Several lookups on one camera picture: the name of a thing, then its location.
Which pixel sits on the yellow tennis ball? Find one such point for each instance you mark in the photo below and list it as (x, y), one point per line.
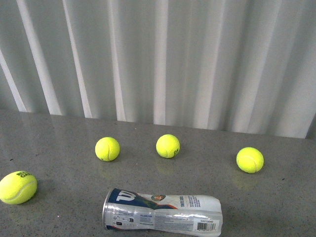
(250, 160)
(17, 187)
(168, 146)
(107, 149)

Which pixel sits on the far left yellow tennis ball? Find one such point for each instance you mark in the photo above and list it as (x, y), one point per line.
(17, 187)

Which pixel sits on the right yellow tennis ball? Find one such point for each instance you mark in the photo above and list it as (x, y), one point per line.
(250, 160)

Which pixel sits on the clear plastic tennis ball can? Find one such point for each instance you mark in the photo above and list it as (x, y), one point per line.
(195, 215)

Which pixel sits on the middle yellow tennis ball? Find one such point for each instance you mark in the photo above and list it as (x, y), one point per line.
(168, 146)

